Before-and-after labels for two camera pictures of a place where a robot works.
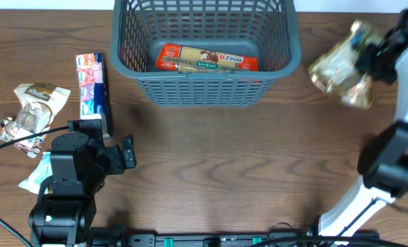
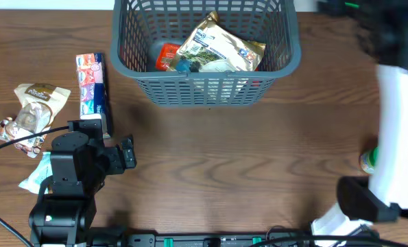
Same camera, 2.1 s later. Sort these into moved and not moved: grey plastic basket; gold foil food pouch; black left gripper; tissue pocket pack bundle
Moved: gold foil food pouch
Not moved: grey plastic basket; tissue pocket pack bundle; black left gripper
